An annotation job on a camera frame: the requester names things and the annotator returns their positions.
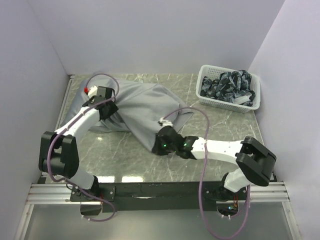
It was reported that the grey pillowcase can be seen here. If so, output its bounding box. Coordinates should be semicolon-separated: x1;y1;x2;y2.
64;73;195;154

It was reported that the cream white pillow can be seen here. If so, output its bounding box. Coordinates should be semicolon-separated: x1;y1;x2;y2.
64;80;89;123

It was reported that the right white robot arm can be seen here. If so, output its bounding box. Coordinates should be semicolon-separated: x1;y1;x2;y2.
151;126;277;202

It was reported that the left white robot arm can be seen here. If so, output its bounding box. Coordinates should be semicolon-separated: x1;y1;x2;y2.
38;86;118;201

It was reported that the black base bar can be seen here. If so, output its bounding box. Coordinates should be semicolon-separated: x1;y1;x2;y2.
69;181;248;221

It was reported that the white plastic basket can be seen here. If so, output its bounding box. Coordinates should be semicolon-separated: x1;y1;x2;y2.
196;65;261;113

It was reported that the dark patterned cloth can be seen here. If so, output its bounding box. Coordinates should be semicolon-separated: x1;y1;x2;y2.
200;70;256;107

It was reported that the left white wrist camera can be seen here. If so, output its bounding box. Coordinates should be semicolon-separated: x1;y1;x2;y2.
84;85;98;98

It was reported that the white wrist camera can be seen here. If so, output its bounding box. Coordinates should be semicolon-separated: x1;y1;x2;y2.
158;117;174;128
84;85;98;98

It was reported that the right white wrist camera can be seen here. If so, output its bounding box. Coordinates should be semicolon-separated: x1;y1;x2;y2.
158;117;174;128

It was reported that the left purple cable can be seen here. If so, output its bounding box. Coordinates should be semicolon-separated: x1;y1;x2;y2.
46;72;121;223

